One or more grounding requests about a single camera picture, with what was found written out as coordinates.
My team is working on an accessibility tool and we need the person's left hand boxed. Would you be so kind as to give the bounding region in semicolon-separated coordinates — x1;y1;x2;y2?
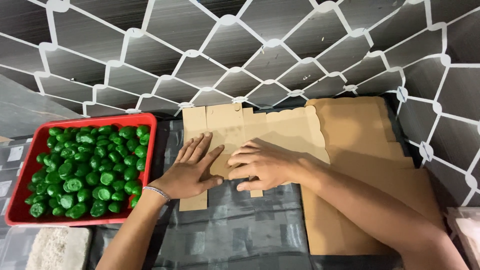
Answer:
149;131;225;200

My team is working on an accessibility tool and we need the person's right hand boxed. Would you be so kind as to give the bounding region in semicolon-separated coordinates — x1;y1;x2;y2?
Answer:
227;139;301;192

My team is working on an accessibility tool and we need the brown cardboard box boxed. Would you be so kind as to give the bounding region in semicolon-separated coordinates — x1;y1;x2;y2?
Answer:
179;103;331;212

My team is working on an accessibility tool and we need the stack of brown cardboard blanks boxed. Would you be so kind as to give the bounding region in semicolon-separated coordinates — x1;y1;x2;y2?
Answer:
301;96;445;256

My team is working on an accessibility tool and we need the pile of green round sweets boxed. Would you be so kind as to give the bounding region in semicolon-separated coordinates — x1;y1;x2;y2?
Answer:
25;125;151;220

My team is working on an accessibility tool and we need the clear plastic container with lid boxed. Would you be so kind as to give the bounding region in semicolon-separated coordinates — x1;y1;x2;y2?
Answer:
0;225;93;270

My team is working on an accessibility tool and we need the red plastic tray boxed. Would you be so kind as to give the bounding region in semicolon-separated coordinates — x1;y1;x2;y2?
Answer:
5;113;158;227

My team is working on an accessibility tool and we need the clear plastic box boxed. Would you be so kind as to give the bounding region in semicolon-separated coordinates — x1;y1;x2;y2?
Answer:
446;207;480;270

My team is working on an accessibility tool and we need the silver wrist bracelet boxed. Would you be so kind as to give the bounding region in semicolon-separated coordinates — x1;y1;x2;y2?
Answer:
142;186;171;203

